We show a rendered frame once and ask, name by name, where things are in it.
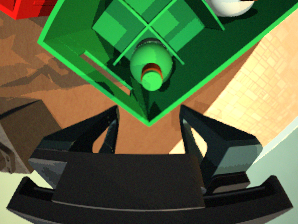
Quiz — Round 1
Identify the white bottle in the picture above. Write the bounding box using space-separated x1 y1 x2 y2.
205 0 257 17

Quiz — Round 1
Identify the red crate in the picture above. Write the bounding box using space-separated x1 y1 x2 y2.
0 0 58 20

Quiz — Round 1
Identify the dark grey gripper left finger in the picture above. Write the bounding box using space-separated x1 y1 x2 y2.
36 105 120 154

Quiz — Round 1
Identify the green bottle crate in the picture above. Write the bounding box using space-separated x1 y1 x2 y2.
37 0 298 127

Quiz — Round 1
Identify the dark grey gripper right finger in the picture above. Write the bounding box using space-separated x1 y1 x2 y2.
179 104 263 187

